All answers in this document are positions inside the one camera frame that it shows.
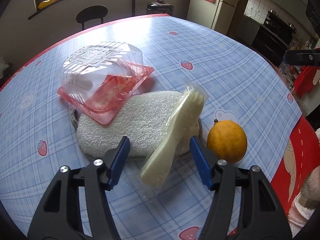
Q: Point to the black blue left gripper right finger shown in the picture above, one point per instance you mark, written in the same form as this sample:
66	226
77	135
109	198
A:
261	213

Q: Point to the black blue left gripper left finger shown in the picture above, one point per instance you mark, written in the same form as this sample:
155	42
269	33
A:
58	213

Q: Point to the orange citrus fruit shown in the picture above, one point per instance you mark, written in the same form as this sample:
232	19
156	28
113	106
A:
227	140

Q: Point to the white scrubbing sponge pad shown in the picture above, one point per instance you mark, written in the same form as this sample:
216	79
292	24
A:
142	119

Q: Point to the black kitchen stove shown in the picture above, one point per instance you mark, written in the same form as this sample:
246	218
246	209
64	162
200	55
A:
273	38

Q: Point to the blue plaid tablecloth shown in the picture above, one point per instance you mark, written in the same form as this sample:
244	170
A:
37	136

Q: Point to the white refrigerator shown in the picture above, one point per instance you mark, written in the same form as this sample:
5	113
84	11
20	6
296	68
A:
216	15

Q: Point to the white plastic wrapped packet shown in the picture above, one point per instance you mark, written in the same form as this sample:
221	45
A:
182	124

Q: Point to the black electric pressure cooker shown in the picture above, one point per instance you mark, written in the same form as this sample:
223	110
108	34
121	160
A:
159	7

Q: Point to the clear red plastic clamshell box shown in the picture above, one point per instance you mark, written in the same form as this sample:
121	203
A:
98	79

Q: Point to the black round stool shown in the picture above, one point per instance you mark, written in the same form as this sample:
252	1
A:
91	13

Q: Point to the yellow orange item on windowsill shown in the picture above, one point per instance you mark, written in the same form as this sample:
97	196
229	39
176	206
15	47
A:
46	3

